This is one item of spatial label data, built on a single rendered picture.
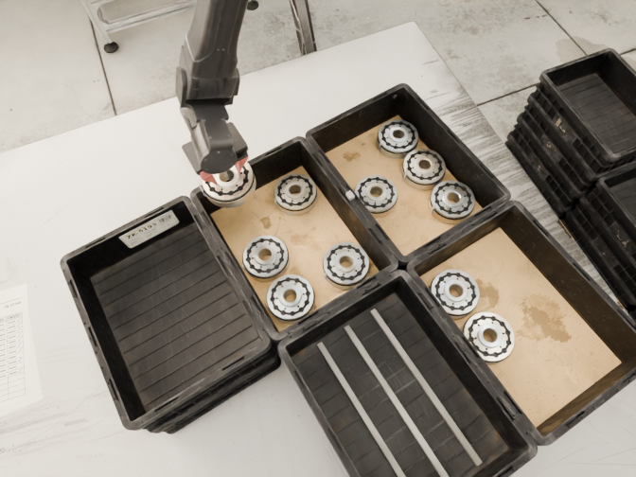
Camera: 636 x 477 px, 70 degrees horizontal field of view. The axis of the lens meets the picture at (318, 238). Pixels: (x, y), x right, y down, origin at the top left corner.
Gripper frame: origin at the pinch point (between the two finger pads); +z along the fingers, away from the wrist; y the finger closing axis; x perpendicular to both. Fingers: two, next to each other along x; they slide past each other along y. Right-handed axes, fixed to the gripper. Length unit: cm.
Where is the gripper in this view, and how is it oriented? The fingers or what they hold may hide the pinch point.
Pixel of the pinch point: (225, 174)
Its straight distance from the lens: 90.9
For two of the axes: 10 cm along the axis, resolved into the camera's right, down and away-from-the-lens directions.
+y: 8.6, -4.8, 1.9
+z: 0.4, 4.2, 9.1
